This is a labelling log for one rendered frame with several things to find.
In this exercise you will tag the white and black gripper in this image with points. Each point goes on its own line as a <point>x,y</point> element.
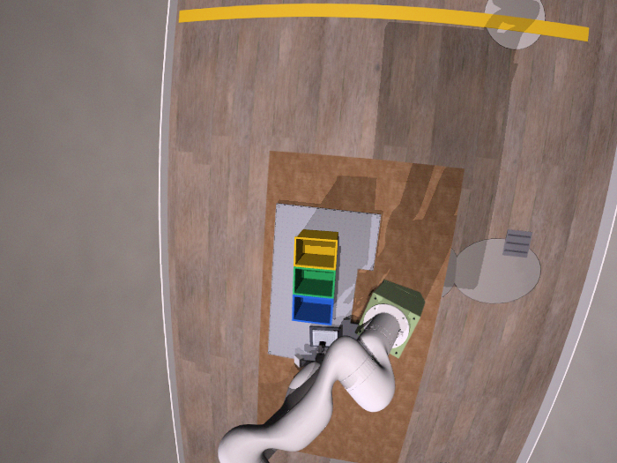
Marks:
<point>319,355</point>

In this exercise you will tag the blue bin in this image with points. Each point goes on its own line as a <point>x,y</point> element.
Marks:
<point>312,310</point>

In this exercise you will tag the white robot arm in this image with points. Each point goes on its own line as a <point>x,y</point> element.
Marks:
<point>370,381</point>

